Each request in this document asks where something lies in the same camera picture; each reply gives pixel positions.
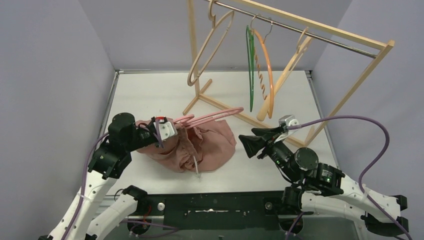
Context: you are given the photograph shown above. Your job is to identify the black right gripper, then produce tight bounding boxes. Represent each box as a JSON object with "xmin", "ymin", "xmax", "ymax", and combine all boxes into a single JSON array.
[{"xmin": 238, "ymin": 125, "xmax": 298, "ymax": 181}]

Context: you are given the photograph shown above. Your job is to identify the pink plastic hanger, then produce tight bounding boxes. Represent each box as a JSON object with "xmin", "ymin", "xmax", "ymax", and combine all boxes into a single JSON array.
[{"xmin": 173, "ymin": 107, "xmax": 244, "ymax": 129}]

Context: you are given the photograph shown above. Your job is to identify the pink shorts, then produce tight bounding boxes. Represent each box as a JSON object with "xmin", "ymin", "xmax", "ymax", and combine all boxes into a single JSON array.
[{"xmin": 136, "ymin": 120, "xmax": 237, "ymax": 173}]

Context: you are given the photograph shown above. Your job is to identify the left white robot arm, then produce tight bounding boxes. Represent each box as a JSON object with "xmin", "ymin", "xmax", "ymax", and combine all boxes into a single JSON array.
[{"xmin": 39, "ymin": 112, "xmax": 173, "ymax": 240}]

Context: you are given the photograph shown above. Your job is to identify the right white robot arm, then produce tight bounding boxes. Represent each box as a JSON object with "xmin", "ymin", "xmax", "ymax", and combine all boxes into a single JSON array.
[{"xmin": 238, "ymin": 127, "xmax": 409, "ymax": 238}]

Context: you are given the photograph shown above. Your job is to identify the green plastic hanger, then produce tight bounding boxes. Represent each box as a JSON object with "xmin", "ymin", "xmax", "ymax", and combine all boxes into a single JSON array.
[{"xmin": 245, "ymin": 26, "xmax": 255, "ymax": 112}]

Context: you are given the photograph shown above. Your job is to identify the beige wooden hanger right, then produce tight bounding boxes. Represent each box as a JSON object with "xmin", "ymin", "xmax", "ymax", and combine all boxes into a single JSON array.
[{"xmin": 256, "ymin": 27, "xmax": 312, "ymax": 122}]

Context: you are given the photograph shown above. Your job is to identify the beige wooden hanger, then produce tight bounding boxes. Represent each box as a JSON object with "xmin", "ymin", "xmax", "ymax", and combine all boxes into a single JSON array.
[
  {"xmin": 187, "ymin": 0, "xmax": 235, "ymax": 88},
  {"xmin": 256, "ymin": 27, "xmax": 312, "ymax": 122}
]

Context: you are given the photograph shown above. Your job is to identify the orange plastic hanger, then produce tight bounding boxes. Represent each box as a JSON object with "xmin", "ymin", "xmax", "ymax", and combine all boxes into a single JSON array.
[{"xmin": 249, "ymin": 14, "xmax": 275, "ymax": 119}]

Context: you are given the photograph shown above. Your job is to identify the beige wooden hanger left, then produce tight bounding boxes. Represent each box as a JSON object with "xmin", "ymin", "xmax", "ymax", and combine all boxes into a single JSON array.
[{"xmin": 187, "ymin": 0, "xmax": 235, "ymax": 88}]

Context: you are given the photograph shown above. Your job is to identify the wooden clothes rack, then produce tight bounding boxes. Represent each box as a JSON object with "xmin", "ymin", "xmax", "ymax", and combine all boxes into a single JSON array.
[{"xmin": 182, "ymin": 0, "xmax": 396, "ymax": 148}]

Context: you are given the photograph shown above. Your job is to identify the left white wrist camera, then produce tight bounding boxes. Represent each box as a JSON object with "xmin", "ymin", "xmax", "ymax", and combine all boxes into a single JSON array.
[{"xmin": 154, "ymin": 116, "xmax": 178, "ymax": 141}]

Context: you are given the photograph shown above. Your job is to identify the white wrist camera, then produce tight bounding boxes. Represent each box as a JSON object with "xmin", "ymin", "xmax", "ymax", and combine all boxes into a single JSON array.
[
  {"xmin": 154, "ymin": 116, "xmax": 178, "ymax": 141},
  {"xmin": 275, "ymin": 115, "xmax": 300, "ymax": 142}
]

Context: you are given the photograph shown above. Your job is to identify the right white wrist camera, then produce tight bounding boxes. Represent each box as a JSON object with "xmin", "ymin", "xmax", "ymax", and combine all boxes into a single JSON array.
[{"xmin": 275, "ymin": 115, "xmax": 300, "ymax": 142}]

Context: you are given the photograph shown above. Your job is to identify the white shorts drawstring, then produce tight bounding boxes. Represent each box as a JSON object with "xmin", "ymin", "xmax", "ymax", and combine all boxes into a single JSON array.
[{"xmin": 193, "ymin": 156, "xmax": 201, "ymax": 179}]

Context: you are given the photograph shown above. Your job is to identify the black metal base frame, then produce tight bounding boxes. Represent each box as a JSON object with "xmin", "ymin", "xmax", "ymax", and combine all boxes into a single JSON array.
[{"xmin": 129, "ymin": 190, "xmax": 301, "ymax": 231}]

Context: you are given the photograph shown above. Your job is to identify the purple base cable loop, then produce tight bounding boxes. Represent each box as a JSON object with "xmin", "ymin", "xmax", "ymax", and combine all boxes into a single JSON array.
[{"xmin": 120, "ymin": 216, "xmax": 180, "ymax": 239}]

